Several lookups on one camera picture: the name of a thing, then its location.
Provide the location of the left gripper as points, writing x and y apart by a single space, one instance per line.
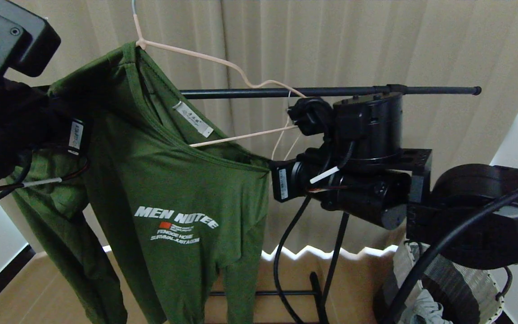
16 117

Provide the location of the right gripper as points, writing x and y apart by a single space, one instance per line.
358 198

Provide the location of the pink clothes hanger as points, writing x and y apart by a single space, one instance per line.
277 144
138 32

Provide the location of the green long-sleeved shirt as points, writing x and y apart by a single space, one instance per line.
151 180

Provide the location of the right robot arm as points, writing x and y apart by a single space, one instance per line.
367 126

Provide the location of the white laundry basket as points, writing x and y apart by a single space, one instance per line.
457 292

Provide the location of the black clothes rack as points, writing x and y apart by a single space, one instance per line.
250 93

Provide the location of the pale grey garment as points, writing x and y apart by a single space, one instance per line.
425 312

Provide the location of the beige curtain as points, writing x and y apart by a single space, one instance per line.
331 45

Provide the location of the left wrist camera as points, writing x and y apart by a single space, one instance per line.
2 40

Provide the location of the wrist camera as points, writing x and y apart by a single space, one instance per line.
2 40
308 114

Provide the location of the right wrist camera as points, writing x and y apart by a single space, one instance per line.
308 114

